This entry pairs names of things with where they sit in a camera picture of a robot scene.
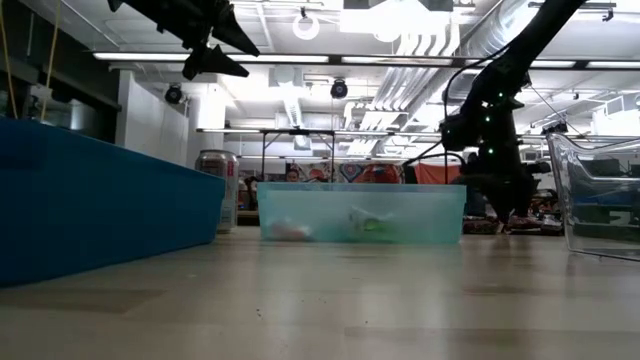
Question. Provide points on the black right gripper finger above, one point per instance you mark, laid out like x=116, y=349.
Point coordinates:
x=515, y=200
x=492, y=200

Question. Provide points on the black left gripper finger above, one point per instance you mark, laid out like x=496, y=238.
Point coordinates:
x=232, y=35
x=210, y=62

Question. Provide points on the dark chocolate bar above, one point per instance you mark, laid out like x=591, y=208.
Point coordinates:
x=550, y=222
x=477, y=226

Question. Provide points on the clear plastic basket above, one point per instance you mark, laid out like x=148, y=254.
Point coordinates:
x=600, y=200

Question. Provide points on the green hard candy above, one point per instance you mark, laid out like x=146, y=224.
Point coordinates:
x=372, y=224

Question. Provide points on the red hard candy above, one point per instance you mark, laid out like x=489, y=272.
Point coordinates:
x=290, y=231

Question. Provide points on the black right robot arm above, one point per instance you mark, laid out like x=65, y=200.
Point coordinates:
x=530, y=40

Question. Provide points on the long ceiling light strip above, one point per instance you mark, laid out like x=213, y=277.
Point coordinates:
x=272, y=58

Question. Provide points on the black round ceiling speaker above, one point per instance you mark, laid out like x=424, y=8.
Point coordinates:
x=173, y=94
x=339, y=88

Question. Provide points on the orange cloth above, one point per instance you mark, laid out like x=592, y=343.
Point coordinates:
x=432, y=174

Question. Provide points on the translucent green plastic basket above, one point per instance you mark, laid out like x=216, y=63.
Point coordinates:
x=425, y=215

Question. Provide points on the silver soda can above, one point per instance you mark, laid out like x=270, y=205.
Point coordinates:
x=217, y=190

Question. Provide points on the person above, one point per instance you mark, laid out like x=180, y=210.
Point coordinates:
x=292, y=175

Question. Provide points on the colourful patterned banner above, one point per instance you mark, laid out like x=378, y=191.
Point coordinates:
x=320, y=172

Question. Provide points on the dark blue plastic basket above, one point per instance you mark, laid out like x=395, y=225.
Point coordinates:
x=100, y=210

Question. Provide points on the black ceiling camera rig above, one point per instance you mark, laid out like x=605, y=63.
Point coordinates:
x=555, y=128

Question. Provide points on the black frame table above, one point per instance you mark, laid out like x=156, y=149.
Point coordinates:
x=297, y=132

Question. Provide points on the silver air duct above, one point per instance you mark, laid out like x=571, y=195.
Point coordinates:
x=492, y=27

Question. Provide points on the black ceiling rail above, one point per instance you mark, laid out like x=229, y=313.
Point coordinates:
x=600, y=5

